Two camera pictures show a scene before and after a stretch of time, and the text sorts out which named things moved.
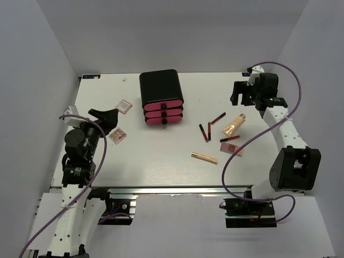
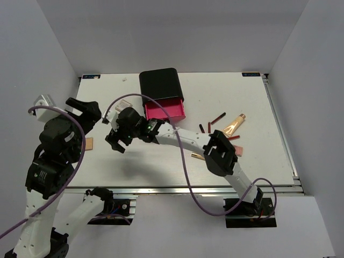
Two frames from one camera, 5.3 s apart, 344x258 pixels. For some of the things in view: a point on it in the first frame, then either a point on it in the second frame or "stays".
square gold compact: x=124 y=106 stays
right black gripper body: x=258 y=93 to x=124 y=133
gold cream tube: x=230 y=129 stays
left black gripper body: x=93 y=132 to x=76 y=153
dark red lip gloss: x=203 y=133 stays
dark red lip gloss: x=229 y=138 stays
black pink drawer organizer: x=162 y=96 stays
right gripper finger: x=248 y=94 to x=116 y=146
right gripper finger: x=238 y=88 to x=111 y=141
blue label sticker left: x=91 y=76 stays
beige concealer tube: x=203 y=157 stays
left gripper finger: x=109 y=118 to x=92 y=109
